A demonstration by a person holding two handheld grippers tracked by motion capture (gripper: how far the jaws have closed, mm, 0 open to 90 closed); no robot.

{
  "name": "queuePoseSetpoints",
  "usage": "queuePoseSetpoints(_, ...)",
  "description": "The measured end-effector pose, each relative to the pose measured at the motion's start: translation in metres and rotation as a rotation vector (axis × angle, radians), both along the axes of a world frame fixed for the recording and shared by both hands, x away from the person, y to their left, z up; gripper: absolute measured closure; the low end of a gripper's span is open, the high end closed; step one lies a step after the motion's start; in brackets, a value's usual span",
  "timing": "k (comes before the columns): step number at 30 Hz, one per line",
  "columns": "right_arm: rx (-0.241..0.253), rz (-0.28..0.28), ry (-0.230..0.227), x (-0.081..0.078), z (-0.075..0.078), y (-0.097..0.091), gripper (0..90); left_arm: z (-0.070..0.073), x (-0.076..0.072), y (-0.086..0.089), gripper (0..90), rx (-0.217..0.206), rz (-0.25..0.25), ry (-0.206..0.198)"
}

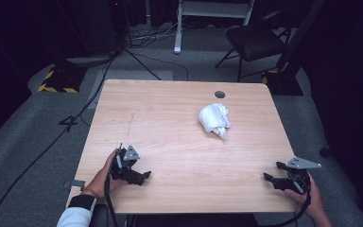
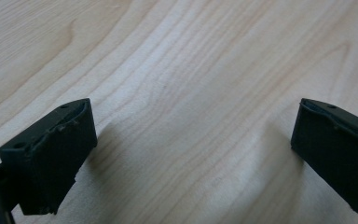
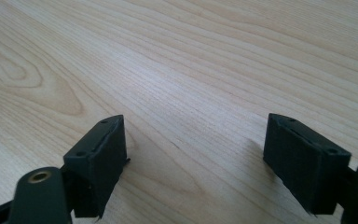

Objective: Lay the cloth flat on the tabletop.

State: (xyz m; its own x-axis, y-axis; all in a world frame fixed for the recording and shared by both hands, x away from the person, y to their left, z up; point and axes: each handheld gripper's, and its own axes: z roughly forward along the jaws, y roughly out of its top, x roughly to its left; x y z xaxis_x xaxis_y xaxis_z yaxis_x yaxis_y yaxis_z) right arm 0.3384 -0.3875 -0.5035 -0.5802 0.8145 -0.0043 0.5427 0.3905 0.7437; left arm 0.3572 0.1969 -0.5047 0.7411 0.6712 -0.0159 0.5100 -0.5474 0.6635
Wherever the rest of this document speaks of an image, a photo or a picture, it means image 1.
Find white cloth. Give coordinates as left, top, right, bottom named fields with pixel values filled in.
left=198, top=103, right=233, bottom=141

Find person's right hand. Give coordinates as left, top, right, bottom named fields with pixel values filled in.
left=285, top=178, right=325, bottom=219

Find bundle of floor cables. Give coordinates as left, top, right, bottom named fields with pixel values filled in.
left=126, top=22, right=183, bottom=49

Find black folding chair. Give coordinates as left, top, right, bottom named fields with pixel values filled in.
left=215, top=9, right=294, bottom=83

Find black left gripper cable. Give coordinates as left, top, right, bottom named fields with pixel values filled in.
left=103, top=169, right=119, bottom=227

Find long black floor cable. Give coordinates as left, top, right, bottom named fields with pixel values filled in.
left=0, top=46, right=124, bottom=227

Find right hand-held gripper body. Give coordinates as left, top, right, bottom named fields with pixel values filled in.
left=283, top=156, right=322, bottom=194

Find orange bracelet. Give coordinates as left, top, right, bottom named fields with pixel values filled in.
left=80, top=185, right=100, bottom=199

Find person's legs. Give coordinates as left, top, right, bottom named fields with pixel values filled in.
left=89, top=203, right=260, bottom=227

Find black stand with base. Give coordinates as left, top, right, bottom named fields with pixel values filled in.
left=261, top=0, right=326, bottom=96

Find thin black floor cable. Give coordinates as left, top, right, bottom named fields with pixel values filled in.
left=131, top=51, right=190, bottom=81

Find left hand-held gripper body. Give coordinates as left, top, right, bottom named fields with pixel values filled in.
left=111, top=144, right=141, bottom=183

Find white desk frame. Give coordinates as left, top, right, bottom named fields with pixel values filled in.
left=173, top=0, right=255, bottom=55

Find person's left hand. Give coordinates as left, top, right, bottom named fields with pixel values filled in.
left=89, top=150, right=122, bottom=199

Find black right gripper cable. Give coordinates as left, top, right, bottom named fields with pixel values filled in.
left=258, top=185, right=313, bottom=227

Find hazard-striped black stand base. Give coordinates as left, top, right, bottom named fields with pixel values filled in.
left=37, top=64, right=88, bottom=94

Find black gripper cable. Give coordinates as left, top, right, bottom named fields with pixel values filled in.
left=103, top=169, right=119, bottom=227
left=258, top=185, right=313, bottom=227

